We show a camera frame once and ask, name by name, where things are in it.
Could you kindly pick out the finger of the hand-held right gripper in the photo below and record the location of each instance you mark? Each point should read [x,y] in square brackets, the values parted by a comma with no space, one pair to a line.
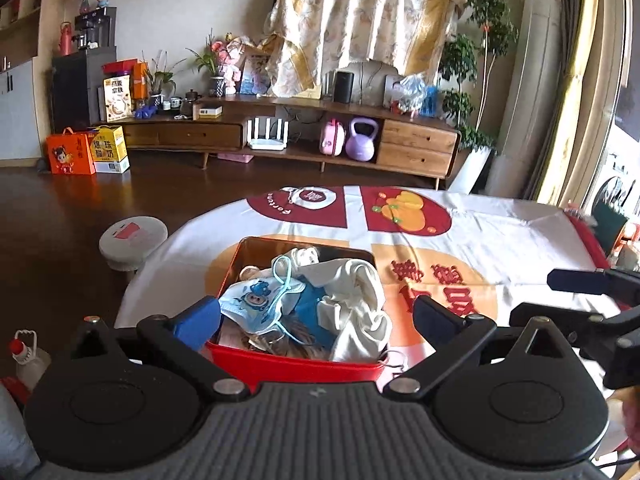
[550,320]
[575,281]

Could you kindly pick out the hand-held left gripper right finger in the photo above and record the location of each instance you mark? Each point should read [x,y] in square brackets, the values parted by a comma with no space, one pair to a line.
[435,317]

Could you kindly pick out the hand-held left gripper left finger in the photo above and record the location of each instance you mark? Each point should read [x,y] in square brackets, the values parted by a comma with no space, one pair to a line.
[195,320]

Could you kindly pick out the cartoon print face mask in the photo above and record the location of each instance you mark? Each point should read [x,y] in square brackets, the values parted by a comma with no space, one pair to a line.
[255,305]

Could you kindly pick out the small beige sock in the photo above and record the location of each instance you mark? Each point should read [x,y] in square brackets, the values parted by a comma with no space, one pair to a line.
[249,273]

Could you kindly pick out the white cloth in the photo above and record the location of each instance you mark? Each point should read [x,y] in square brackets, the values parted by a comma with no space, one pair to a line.
[360,305]

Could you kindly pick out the brown scrunchie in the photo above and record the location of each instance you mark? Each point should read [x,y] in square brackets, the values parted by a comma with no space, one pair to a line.
[295,347]

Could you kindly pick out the red tin box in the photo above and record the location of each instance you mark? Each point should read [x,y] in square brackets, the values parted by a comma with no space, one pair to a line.
[300,372]

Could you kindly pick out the blue cloth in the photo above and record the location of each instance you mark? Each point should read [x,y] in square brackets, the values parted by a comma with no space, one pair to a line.
[312,310]

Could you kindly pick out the white sock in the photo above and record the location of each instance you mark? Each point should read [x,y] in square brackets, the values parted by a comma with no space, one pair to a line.
[305,256]

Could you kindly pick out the person's right hand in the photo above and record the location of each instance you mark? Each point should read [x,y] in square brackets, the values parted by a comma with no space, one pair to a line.
[632,425]

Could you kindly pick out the green pen holder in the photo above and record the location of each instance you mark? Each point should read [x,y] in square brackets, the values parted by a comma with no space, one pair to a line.
[607,220]

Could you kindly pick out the printed tablecloth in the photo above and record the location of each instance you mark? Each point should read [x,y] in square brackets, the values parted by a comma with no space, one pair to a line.
[500,240]

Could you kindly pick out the white round stool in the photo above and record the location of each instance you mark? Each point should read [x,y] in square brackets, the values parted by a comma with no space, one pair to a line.
[132,240]

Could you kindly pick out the pink flat box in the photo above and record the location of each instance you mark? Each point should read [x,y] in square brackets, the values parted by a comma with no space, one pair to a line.
[235,157]

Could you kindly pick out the bottle with red cap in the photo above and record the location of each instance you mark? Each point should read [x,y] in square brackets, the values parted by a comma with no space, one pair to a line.
[30,365]

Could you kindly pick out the wooden TV cabinet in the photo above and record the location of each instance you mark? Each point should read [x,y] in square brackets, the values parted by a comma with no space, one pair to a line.
[200,132]

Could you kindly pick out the yellow carton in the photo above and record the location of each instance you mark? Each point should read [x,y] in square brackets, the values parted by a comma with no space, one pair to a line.
[112,150]

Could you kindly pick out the purple kettlebell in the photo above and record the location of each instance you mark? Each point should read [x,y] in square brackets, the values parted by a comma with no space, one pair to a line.
[361,142]

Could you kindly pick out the yellow curtain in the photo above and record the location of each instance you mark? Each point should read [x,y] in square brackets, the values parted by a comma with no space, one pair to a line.
[575,85]

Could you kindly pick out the white router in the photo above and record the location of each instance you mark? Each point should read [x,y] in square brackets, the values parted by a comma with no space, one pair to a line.
[267,137]

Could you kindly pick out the white standing air conditioner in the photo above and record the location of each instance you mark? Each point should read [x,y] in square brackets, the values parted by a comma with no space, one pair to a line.
[530,85]

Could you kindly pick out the pink toy case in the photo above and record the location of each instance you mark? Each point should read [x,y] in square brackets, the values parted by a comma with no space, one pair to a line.
[332,140]

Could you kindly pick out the orange gift box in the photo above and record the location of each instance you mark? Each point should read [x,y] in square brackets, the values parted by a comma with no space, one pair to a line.
[70,155]

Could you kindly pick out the small white yellow box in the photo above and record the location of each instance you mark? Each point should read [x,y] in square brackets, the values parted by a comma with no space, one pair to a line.
[207,111]

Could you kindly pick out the blue gloves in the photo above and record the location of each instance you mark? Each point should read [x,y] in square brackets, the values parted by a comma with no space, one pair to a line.
[146,112]

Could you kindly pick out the plastic bag with toy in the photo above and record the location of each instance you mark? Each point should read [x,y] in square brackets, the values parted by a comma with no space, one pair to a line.
[410,95]

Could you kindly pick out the dark teapot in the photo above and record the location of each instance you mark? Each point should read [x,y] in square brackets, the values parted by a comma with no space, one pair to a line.
[191,96]

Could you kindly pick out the potted orchid plant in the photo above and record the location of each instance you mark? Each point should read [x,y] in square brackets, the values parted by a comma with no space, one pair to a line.
[157,90]

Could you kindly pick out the printed white carton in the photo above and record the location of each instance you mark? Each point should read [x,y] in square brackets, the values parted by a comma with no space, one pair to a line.
[118,99]

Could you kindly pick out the potted plant patterned pot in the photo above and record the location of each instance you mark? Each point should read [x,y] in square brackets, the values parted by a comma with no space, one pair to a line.
[216,85]

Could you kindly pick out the tall orange box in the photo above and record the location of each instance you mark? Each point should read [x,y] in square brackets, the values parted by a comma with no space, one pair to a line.
[141,82]

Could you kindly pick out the beige round board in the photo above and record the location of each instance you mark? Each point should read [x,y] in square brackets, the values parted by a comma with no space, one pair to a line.
[370,80]

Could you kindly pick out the black speaker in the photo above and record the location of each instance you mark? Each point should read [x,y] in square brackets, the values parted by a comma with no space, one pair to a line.
[343,87]

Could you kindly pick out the black cabinet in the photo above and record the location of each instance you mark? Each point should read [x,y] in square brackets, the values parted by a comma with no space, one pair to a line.
[80,95]

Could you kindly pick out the pink plush doll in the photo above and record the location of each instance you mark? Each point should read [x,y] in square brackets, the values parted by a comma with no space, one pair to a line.
[235,67]

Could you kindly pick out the drinking glass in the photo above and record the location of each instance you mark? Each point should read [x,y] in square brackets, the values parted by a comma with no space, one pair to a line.
[328,85]

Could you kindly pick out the red gift box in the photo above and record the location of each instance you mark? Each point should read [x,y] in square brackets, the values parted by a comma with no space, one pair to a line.
[120,67]

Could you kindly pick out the potted tree white pot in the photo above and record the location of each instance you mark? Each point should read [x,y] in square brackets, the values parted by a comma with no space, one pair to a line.
[492,25]

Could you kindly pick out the floral sheet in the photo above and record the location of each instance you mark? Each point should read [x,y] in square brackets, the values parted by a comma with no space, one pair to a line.
[360,25]

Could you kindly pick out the red thermos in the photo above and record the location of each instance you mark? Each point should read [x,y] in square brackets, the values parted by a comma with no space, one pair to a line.
[66,42]

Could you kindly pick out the black coffee machine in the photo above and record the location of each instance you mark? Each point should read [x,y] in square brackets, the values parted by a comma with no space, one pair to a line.
[95,30]

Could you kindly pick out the small doll figurine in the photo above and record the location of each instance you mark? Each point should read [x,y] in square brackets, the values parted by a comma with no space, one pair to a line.
[103,0]

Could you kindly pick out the grey frame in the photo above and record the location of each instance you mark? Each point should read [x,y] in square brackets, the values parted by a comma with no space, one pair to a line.
[392,91]

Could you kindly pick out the wall shelf cabinet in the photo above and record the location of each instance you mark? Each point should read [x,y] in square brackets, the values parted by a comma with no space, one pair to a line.
[20,85]

